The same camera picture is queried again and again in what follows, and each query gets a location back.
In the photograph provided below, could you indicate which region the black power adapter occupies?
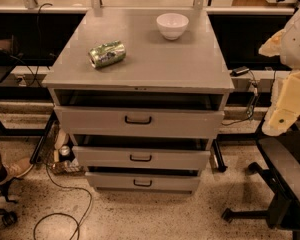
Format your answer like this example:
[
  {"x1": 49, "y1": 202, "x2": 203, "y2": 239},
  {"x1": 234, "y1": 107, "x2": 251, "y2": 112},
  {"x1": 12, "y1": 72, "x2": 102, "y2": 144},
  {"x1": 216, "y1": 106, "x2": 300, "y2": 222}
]
[{"x1": 230, "y1": 66, "x2": 249, "y2": 77}]

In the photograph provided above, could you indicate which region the grey top drawer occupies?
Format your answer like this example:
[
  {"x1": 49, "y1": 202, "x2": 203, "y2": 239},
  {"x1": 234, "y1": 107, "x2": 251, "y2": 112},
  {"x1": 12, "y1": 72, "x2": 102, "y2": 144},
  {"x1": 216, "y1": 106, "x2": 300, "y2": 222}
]
[{"x1": 54, "y1": 106, "x2": 224, "y2": 139}]

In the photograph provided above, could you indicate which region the grey bottom drawer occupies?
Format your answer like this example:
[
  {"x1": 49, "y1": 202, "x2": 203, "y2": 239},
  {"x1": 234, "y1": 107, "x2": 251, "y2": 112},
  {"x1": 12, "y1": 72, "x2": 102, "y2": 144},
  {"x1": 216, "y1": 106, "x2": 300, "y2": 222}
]
[{"x1": 85, "y1": 172, "x2": 200, "y2": 192}]

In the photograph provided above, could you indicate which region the black office chair base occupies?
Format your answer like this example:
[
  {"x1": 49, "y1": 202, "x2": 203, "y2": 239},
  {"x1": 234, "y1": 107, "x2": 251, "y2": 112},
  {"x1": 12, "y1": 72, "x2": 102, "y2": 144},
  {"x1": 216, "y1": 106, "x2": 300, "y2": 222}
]
[{"x1": 0, "y1": 178, "x2": 18, "y2": 227}]

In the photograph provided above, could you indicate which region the grey drawer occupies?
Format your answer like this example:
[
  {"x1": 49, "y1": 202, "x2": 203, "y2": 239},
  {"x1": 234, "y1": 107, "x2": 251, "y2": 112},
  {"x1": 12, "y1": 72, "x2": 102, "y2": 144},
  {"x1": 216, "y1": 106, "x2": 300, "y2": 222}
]
[
  {"x1": 73, "y1": 146, "x2": 210, "y2": 170},
  {"x1": 85, "y1": 172, "x2": 200, "y2": 192},
  {"x1": 54, "y1": 106, "x2": 224, "y2": 139}
]

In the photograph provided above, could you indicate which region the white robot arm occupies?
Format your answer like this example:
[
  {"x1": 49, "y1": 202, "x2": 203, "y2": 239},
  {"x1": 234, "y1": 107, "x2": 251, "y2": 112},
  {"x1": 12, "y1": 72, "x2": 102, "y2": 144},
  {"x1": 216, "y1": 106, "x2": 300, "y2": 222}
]
[{"x1": 259, "y1": 8, "x2": 300, "y2": 136}]

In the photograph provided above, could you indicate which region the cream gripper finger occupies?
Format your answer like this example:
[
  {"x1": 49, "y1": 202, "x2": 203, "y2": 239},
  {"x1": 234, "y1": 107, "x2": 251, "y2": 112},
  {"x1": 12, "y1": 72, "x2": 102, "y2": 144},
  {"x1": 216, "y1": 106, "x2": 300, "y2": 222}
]
[
  {"x1": 262, "y1": 70, "x2": 300, "y2": 136},
  {"x1": 259, "y1": 29, "x2": 285, "y2": 57}
]

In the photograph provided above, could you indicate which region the white ceramic bowl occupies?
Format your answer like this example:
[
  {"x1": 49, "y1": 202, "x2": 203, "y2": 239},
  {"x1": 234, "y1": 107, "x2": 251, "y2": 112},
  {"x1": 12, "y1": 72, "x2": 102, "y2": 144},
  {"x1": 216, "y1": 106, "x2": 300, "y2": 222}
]
[{"x1": 156, "y1": 13, "x2": 189, "y2": 40}]

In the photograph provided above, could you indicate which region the grey drawer cabinet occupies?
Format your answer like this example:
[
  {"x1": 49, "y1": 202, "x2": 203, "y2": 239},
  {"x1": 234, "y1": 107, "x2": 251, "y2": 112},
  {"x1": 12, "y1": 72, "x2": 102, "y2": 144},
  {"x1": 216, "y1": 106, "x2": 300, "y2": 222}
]
[{"x1": 41, "y1": 7, "x2": 235, "y2": 196}]

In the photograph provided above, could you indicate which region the black rolling stand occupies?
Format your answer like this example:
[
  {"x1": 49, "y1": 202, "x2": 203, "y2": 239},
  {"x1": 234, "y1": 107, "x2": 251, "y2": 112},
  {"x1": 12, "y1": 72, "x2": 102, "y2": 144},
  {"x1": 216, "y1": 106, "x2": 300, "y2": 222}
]
[{"x1": 221, "y1": 130, "x2": 300, "y2": 240}]

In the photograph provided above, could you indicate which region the small silver can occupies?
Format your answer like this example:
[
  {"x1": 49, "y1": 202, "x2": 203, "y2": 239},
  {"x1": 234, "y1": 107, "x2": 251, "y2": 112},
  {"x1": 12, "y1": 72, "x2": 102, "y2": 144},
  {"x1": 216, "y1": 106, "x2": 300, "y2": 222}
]
[{"x1": 59, "y1": 145, "x2": 71, "y2": 157}]

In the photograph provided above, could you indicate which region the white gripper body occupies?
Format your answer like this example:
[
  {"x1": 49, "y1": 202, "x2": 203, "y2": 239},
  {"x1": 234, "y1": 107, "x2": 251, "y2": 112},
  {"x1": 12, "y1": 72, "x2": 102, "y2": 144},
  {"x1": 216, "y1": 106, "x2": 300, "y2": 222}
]
[{"x1": 280, "y1": 24, "x2": 300, "y2": 70}]

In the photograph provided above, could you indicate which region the black floor cable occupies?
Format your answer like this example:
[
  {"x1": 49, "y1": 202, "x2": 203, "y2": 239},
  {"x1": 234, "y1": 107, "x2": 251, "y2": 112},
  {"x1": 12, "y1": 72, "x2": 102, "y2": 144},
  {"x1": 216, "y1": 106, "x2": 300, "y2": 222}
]
[{"x1": 32, "y1": 163, "x2": 94, "y2": 240}]

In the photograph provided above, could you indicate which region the tan shoe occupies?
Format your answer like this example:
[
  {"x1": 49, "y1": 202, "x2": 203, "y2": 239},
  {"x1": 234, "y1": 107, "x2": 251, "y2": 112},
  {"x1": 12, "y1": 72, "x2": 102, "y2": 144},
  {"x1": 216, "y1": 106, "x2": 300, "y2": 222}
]
[{"x1": 4, "y1": 157, "x2": 33, "y2": 180}]

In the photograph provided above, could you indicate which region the crushed green soda can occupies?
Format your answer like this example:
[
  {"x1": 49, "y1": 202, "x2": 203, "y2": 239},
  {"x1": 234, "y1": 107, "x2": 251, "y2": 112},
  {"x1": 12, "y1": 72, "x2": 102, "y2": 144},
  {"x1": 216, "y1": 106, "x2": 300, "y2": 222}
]
[{"x1": 88, "y1": 40, "x2": 126, "y2": 68}]

